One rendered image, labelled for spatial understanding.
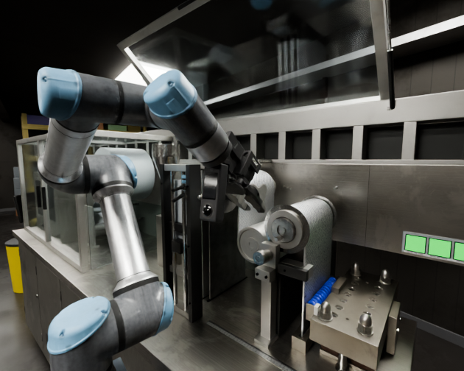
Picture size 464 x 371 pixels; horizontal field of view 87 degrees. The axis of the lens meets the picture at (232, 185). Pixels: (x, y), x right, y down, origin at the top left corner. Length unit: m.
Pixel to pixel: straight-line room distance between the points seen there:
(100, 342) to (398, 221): 0.91
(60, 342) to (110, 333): 0.09
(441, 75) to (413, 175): 1.75
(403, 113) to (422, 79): 1.70
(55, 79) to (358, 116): 0.88
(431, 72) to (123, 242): 2.52
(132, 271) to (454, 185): 0.95
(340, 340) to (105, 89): 0.75
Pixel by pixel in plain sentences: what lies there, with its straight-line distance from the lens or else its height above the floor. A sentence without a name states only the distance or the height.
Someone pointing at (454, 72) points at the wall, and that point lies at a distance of 2.65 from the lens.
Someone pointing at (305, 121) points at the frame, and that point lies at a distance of 1.08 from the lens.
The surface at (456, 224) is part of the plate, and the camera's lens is 1.00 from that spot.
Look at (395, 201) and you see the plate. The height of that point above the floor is 1.32.
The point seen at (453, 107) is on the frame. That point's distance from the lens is 0.99.
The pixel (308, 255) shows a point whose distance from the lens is 0.79.
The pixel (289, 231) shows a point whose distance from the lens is 0.73.
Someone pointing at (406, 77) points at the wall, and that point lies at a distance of 2.73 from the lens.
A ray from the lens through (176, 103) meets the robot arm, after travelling 0.40.
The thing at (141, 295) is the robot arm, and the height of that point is 1.13.
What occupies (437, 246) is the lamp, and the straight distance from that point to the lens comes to 1.01.
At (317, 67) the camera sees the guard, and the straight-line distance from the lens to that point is 1.01.
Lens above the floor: 1.46
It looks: 6 degrees down
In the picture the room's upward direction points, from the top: straight up
